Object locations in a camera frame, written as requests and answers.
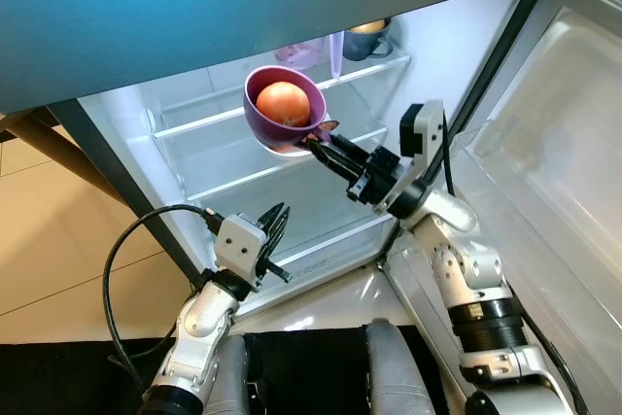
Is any translucent pink cup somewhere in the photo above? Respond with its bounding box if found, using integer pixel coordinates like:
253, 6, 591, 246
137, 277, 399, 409
275, 39, 327, 71

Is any grey left robot leg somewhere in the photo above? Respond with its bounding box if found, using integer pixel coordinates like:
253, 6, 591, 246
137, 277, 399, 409
209, 332, 256, 415

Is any purple bowl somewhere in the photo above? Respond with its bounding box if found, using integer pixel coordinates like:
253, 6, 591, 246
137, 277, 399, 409
243, 65, 328, 154

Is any black foam floor mat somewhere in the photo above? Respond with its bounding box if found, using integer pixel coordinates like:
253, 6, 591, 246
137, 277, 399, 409
0, 332, 467, 415

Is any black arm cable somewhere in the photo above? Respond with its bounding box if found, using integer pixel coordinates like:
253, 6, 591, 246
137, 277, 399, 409
440, 109, 460, 197
102, 204, 220, 377

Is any steel freezer door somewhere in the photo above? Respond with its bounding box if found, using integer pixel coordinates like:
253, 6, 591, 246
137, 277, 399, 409
0, 0, 622, 115

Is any glass fridge shelf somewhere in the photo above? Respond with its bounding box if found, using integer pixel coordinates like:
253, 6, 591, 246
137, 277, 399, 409
155, 94, 390, 202
146, 51, 414, 139

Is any pale yellow round fruit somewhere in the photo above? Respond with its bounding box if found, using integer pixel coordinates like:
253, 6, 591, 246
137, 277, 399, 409
350, 19, 388, 35

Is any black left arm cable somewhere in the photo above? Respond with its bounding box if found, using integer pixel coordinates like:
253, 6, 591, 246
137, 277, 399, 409
102, 204, 220, 377

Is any orange carrot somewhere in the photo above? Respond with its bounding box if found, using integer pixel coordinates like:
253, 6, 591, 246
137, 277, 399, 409
309, 120, 340, 140

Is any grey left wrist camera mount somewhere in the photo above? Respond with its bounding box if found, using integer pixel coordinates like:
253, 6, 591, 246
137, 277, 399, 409
214, 213, 268, 292

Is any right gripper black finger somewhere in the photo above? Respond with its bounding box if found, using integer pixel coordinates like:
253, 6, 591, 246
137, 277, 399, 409
306, 141, 361, 188
319, 131, 374, 169

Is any brown onion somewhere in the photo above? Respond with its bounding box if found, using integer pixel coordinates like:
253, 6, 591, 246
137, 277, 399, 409
256, 82, 312, 127

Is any grey right robot leg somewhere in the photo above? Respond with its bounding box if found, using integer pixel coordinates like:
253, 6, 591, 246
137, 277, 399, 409
364, 321, 435, 415

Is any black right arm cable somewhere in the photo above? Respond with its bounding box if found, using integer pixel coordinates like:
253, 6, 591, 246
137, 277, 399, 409
440, 109, 460, 197

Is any white bowl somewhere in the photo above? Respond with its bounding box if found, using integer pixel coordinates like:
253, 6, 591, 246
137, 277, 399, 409
260, 104, 336, 157

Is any dark blue mug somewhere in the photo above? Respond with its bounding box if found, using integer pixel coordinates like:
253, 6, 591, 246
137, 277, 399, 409
342, 18, 395, 61

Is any steel fridge compartment door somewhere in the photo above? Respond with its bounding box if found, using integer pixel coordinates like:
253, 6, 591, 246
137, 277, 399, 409
384, 0, 622, 415

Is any grey robot leg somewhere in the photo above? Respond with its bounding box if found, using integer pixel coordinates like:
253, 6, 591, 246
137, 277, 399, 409
209, 332, 256, 415
364, 321, 435, 415

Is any stainless steel fridge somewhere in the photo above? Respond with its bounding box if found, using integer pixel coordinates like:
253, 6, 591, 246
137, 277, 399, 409
49, 0, 555, 319

